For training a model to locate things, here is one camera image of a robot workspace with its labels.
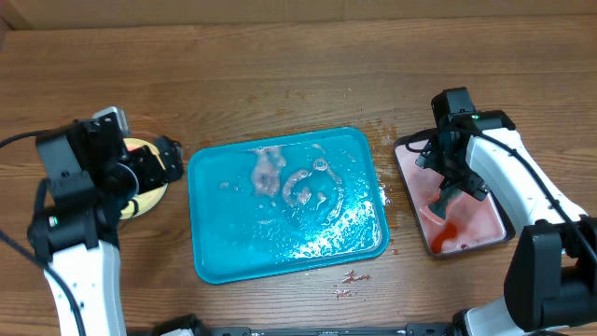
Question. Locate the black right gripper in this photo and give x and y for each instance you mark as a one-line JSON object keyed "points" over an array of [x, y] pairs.
{"points": [[433, 160]]}

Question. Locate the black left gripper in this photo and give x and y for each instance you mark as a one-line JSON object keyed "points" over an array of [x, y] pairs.
{"points": [[153, 176]]}

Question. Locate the pink and green sponge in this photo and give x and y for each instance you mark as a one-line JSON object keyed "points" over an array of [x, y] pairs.
{"points": [[437, 210]]}

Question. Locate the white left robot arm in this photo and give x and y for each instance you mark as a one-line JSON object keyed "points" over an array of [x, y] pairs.
{"points": [[91, 180]]}

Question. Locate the black tray with red water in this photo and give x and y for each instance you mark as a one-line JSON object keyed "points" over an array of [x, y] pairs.
{"points": [[469, 224]]}

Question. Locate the blue plastic tray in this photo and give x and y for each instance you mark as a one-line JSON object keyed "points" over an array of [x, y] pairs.
{"points": [[284, 204]]}

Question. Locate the yellow plate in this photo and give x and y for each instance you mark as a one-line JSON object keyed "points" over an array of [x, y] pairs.
{"points": [[140, 204]]}

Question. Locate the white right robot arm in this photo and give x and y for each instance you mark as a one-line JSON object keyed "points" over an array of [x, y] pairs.
{"points": [[551, 279]]}

